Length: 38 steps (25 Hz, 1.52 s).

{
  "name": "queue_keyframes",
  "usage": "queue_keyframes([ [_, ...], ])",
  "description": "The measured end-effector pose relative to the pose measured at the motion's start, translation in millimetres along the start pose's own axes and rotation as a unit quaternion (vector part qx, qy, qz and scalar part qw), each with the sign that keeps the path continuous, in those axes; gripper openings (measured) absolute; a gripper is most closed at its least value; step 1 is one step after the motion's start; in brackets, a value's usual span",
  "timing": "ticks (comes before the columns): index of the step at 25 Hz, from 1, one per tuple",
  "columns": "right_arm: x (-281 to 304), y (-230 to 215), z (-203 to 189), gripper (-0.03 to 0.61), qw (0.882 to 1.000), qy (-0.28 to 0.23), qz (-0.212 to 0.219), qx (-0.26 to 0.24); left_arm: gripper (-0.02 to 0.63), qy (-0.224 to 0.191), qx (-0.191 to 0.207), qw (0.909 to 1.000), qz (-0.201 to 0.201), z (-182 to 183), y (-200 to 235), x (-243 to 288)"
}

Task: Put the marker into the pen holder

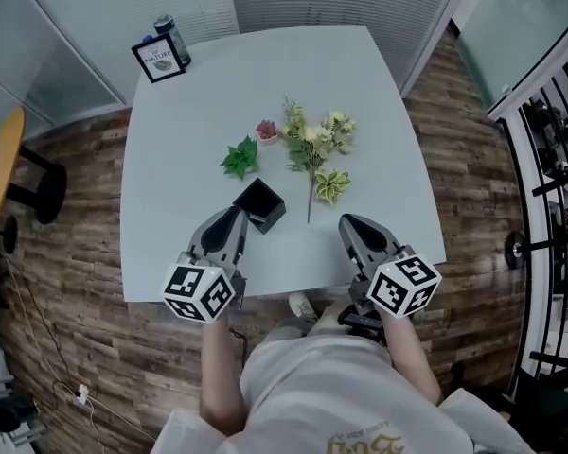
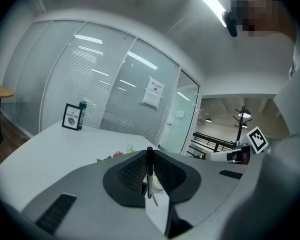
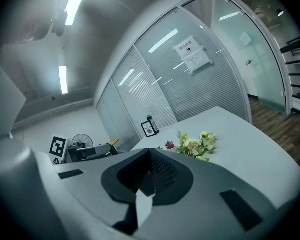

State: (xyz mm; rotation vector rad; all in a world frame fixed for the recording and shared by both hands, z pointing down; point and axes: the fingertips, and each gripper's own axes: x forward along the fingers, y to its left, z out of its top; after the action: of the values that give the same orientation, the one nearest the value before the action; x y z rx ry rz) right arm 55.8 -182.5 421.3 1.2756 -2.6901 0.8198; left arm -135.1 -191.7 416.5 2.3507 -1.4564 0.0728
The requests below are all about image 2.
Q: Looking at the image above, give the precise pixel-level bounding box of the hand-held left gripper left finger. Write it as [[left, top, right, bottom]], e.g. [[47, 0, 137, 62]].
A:
[[21, 150, 166, 238]]

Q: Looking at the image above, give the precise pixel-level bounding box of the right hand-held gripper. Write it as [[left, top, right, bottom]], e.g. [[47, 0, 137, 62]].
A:
[[204, 126, 270, 165]]

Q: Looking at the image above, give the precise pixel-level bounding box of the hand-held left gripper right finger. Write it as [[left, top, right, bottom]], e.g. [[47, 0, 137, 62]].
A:
[[153, 149, 249, 239]]

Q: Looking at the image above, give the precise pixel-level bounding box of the black marker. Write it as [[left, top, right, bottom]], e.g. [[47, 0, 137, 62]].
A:
[[145, 146, 159, 207]]

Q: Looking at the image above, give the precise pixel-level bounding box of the black railing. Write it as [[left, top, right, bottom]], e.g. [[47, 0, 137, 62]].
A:
[[187, 131, 235, 158]]

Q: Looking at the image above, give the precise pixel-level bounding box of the black coat rack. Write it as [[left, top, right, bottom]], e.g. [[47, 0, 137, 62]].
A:
[[233, 105, 253, 147]]

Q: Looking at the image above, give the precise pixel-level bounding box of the flower bouquet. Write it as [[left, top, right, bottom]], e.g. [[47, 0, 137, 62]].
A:
[[96, 143, 141, 164]]

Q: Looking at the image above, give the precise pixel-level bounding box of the glass door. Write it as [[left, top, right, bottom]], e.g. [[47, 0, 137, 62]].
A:
[[158, 68, 201, 156]]

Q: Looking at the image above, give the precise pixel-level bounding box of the black framed picture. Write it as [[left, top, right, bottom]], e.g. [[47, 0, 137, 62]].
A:
[[61, 103, 84, 131]]

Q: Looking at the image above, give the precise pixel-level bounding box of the dark bottle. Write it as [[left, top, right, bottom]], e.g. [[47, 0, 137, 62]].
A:
[[78, 100, 88, 128]]

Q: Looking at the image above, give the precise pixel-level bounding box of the white paper notice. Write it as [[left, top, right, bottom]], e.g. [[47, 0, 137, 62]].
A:
[[139, 76, 165, 110]]

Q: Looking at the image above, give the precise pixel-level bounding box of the round wooden side table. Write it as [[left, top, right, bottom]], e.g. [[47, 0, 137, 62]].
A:
[[0, 82, 15, 150]]

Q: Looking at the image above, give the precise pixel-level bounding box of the person's head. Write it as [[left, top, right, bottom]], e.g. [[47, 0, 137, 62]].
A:
[[229, 0, 298, 44]]

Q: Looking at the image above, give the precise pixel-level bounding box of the black head-worn camera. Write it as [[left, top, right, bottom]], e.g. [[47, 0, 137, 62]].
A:
[[221, 10, 239, 38]]

